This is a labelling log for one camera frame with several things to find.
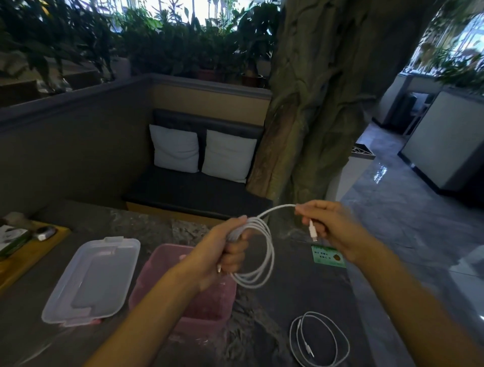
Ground person's right hand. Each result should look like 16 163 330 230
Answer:
294 200 379 265

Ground person's left hand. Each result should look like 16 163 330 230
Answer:
179 216 254 293

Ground person's right forearm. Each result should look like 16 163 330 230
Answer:
350 242 484 367

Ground person's left forearm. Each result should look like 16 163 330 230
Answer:
84 261 206 367

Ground green table sticker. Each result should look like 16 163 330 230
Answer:
311 244 347 269

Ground black bench sofa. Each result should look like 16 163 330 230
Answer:
122 109 274 221

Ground white square cushion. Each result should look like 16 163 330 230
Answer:
201 129 258 184
149 124 200 174

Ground pink plastic storage box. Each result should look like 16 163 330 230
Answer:
129 243 237 333

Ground large artificial tree trunk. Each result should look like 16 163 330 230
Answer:
246 0 447 206

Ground white counter partition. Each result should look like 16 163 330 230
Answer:
397 86 484 195

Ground clear plastic box lid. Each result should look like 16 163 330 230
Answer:
41 237 141 327

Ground small silver gadget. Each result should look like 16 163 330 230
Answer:
33 226 58 241

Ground green plants by window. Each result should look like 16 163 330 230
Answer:
412 0 484 95

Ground yellow wooden tray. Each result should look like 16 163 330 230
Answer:
0 221 72 293

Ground row of green potted plants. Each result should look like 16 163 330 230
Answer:
0 0 282 89

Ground white and green booklet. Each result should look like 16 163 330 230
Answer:
0 225 32 259

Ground white thin charging cable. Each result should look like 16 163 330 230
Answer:
289 311 351 367

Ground grey partition wall ledge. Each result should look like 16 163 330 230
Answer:
0 73 273 131

